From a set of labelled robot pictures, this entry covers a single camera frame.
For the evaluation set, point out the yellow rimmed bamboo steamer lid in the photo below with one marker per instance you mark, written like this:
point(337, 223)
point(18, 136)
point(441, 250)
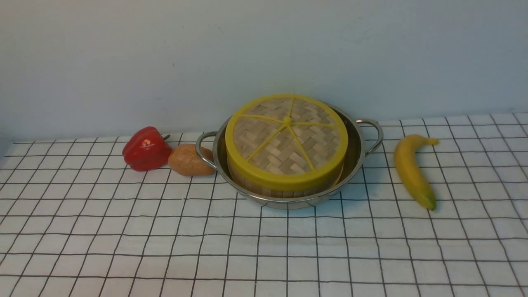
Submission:
point(286, 134)

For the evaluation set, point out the yellow rimmed bamboo steamer basket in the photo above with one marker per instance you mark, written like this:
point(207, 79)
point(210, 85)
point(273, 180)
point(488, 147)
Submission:
point(289, 187)

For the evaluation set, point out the stainless steel pot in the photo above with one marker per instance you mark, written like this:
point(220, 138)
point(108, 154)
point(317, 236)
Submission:
point(353, 161)

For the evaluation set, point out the brown bread roll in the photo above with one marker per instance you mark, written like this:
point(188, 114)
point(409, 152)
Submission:
point(185, 162)

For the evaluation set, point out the red bell pepper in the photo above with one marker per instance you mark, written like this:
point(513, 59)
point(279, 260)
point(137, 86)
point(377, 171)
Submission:
point(147, 150)

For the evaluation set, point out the yellow banana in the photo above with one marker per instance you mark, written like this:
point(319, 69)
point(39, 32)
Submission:
point(409, 172)

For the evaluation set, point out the white grid tablecloth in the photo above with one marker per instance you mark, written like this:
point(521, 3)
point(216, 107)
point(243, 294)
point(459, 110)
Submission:
point(76, 222)

